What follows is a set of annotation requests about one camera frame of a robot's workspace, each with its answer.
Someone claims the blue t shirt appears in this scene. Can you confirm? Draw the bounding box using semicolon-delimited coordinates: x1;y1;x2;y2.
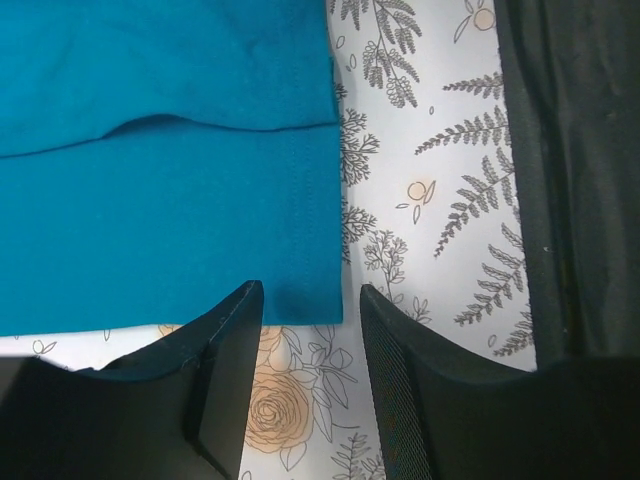
1;1;343;336

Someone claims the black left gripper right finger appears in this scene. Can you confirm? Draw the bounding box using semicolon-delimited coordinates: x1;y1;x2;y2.
360;285;639;479

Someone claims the floral patterned table cloth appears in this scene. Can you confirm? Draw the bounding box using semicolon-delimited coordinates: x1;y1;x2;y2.
1;1;536;479

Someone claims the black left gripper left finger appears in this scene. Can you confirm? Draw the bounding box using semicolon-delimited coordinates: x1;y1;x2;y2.
1;281;264;480

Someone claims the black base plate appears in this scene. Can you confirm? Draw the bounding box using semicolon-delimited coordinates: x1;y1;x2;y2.
496;0;639;366

